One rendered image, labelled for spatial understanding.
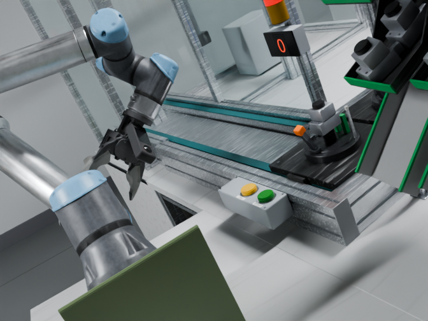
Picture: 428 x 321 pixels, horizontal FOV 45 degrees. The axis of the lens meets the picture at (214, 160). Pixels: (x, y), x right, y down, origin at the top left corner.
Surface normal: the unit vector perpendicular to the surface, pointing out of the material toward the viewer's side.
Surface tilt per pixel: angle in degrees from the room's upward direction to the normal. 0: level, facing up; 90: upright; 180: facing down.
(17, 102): 90
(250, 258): 0
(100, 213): 51
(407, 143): 45
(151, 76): 58
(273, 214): 90
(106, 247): 32
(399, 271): 0
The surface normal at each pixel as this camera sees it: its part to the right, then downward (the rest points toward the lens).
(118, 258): -0.08, -0.61
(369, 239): -0.38, -0.84
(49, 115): 0.34, 0.27
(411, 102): -0.87, -0.25
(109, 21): 0.00, -0.33
